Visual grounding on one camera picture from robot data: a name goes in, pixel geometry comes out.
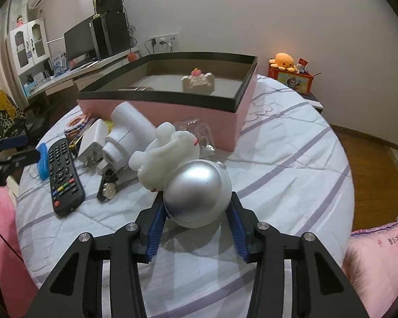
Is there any black office chair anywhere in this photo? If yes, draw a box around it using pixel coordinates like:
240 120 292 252
0 90 49 145

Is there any white computer desk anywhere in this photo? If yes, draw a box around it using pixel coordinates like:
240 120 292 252
27 47 142 100

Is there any blue highlighter marker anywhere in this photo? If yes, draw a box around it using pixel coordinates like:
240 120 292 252
36 143 49 181

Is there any pink doll on cabinet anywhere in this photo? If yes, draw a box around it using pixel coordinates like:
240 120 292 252
16 14 24 27

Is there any white wall power outlet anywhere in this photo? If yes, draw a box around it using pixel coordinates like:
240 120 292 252
150 33 178 47

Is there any black computer tower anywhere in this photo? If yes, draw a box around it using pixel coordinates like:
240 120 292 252
90 12 131 60

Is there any white pink cat figurine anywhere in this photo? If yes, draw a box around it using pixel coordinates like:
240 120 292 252
181 68 215 95

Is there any white glass door cabinet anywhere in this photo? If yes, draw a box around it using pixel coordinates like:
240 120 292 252
6 19 50 76

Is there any pink blanket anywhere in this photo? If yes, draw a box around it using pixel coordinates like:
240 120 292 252
341 221 398 317

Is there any clear crumpled plastic wrap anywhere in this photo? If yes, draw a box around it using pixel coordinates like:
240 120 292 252
175 118 216 160

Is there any black speaker box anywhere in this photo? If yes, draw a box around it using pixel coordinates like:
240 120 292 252
93 0 123 14

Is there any red cartoon storage box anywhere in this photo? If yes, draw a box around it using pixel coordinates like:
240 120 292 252
268 67 313 95

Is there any black computer monitor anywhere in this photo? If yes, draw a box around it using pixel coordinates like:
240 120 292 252
64 16 96 61

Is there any yellow highlighter marker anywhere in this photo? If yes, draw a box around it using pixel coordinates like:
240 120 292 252
105 121 114 131

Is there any white striped quilt cover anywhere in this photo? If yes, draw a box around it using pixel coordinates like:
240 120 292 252
15 76 354 317

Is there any pink black storage box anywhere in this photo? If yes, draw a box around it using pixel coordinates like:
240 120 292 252
77 52 258 152

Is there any black remote control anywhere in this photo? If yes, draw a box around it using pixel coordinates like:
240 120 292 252
48 138 85 218

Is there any beige window curtain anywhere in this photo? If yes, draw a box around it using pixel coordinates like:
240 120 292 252
0 0 28 109

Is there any rose gold cylinder tube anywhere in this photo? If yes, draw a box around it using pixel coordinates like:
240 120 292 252
118 86 154 92

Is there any orange octopus plush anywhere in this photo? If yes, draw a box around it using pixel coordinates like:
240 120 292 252
269 52 297 73

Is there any silver helmet astronaut figure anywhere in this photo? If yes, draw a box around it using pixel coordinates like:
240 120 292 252
128 122 232 228

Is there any white power adapter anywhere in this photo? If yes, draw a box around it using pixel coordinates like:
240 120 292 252
77 118 109 167

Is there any red cap water bottle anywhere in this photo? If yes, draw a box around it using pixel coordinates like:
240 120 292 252
127 52 139 63

